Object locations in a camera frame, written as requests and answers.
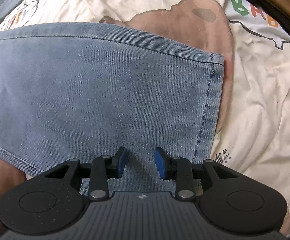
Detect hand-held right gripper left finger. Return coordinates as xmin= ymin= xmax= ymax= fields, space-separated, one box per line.
xmin=43 ymin=147 xmax=128 ymax=201

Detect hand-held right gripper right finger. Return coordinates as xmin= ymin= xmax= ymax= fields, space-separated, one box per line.
xmin=154 ymin=147 xmax=235 ymax=201

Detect light blue jeans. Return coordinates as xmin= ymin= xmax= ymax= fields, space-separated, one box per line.
xmin=0 ymin=0 xmax=225 ymax=196

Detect cream bear print blanket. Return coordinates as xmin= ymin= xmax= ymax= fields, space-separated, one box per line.
xmin=0 ymin=0 xmax=290 ymax=237

